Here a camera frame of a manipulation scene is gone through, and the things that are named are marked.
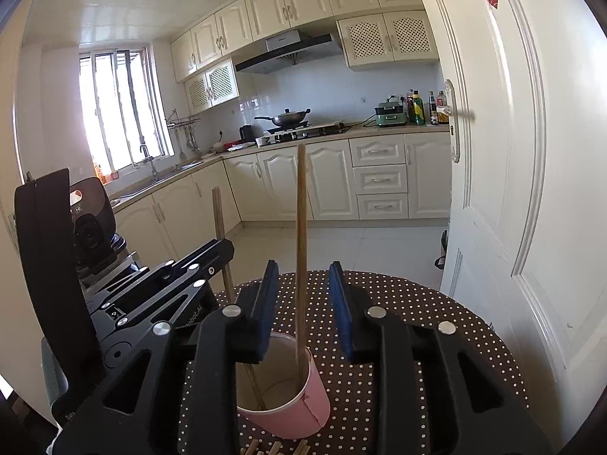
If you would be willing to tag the range hood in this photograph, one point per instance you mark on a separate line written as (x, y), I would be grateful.
(306, 50)

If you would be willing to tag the dark sauce bottle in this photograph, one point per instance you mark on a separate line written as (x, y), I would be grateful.
(432, 109)

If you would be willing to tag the green electric cooker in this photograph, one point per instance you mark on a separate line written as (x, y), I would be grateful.
(391, 113)

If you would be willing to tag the black kettle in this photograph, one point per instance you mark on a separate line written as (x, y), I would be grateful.
(247, 134)

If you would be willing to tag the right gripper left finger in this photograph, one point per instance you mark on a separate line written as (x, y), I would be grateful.
(176, 391)

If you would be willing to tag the kitchen faucet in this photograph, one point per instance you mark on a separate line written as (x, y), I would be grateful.
(149, 160)

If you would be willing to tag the black air fryer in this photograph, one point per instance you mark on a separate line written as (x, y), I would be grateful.
(96, 241)

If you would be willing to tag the lower kitchen cabinets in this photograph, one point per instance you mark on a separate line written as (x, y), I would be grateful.
(368, 178)

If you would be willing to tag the red capped bottle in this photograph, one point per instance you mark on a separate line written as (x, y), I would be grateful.
(442, 108)

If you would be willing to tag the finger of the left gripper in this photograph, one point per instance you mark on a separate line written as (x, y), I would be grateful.
(134, 290)

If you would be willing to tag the upper kitchen cabinets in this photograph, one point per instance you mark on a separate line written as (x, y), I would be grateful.
(371, 32)

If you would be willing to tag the wall utensil rack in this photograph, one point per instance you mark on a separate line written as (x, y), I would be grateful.
(183, 129)

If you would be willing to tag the kitchen window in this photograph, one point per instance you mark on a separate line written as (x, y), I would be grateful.
(121, 110)

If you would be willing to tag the kitchen cabinets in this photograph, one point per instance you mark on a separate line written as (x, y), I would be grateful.
(368, 178)
(371, 32)

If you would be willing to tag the silver door handle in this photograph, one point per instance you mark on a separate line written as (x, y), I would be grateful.
(457, 118)

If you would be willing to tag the pink cylindrical utensil holder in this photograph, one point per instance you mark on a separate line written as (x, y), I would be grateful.
(293, 411)

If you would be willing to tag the brown polka dot tablecloth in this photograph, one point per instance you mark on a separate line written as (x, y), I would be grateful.
(350, 387)

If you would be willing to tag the green yellow bottle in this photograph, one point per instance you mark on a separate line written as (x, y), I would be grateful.
(418, 108)

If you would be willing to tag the white door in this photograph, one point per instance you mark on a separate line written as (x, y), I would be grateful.
(527, 248)

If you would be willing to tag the black wok on stove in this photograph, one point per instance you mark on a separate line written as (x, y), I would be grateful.
(287, 118)

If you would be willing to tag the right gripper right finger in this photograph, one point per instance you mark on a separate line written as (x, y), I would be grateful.
(432, 392)

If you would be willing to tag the gas stove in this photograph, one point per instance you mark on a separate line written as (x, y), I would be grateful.
(301, 132)

